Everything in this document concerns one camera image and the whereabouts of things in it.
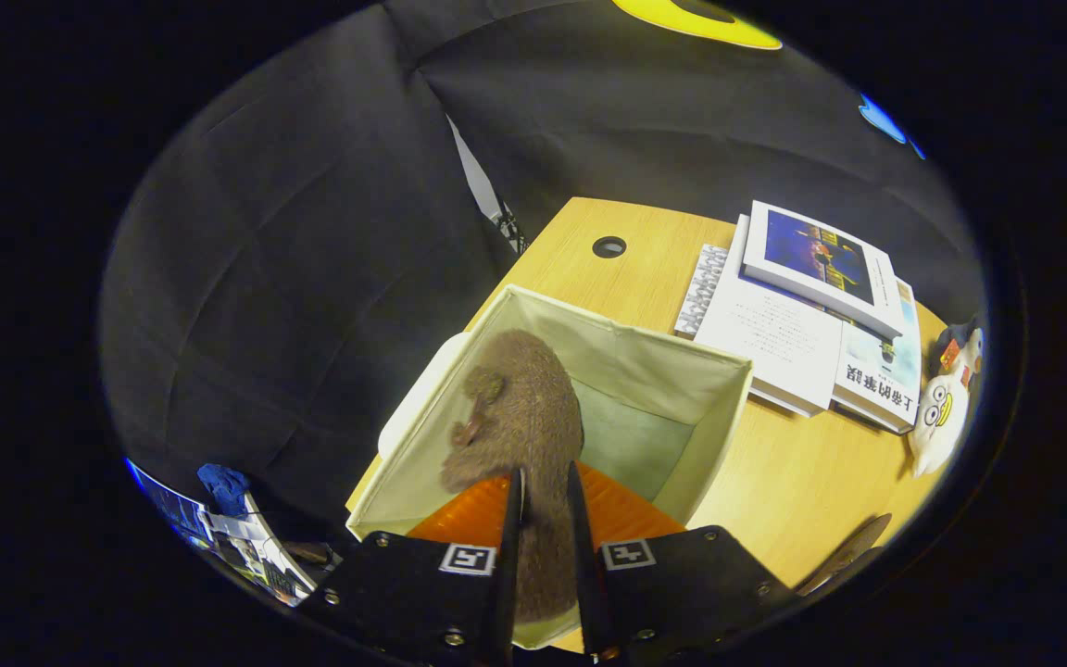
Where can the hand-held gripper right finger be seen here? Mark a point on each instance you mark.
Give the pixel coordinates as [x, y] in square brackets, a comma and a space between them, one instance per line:
[589, 593]

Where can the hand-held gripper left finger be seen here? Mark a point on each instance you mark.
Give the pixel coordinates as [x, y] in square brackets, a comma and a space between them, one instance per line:
[508, 593]

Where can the beige fabric storage box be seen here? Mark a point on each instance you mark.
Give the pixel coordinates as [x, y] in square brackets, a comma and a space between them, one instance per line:
[645, 371]

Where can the blue cloth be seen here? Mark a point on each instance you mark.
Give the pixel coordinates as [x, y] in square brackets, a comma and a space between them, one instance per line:
[223, 486]

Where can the large white book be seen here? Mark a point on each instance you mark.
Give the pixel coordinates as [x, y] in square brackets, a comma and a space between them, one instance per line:
[774, 343]

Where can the grey patterned book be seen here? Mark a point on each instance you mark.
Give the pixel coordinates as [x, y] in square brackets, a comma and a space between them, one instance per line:
[702, 292]

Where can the black tripod stand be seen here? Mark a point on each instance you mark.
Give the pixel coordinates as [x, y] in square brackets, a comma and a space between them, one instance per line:
[508, 227]

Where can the white plush toy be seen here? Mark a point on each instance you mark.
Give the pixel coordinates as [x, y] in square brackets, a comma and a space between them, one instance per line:
[936, 417]

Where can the blue picture cover book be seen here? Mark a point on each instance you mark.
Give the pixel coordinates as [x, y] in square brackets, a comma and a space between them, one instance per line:
[821, 259]

